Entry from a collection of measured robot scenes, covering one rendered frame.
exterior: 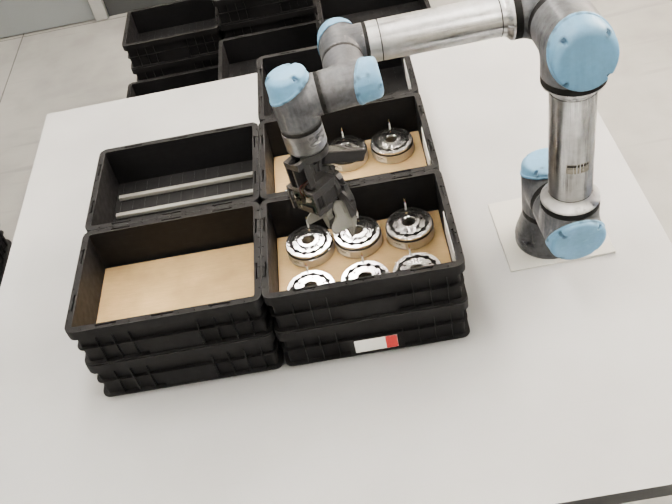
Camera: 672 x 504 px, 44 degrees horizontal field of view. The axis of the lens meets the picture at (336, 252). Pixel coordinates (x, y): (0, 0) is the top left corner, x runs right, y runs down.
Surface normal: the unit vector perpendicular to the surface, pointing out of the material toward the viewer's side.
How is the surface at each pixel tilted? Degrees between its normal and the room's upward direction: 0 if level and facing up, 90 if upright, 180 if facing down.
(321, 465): 0
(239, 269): 0
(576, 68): 82
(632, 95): 0
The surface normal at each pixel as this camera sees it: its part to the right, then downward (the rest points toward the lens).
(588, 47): 0.11, 0.58
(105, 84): -0.16, -0.70
